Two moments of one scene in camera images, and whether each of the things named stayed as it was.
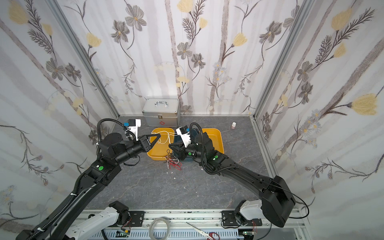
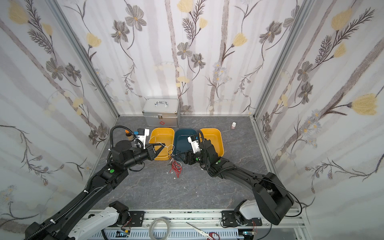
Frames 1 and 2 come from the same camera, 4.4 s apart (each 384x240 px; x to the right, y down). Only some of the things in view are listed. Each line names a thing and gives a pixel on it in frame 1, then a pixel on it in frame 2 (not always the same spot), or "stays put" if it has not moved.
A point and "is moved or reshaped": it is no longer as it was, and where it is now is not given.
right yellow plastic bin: (215, 135) stays put
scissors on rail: (213, 235) stays put
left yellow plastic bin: (167, 137) stays put
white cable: (168, 137) is moved or reshaped
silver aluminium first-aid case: (160, 113) stays put
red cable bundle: (173, 161) is moved or reshaped
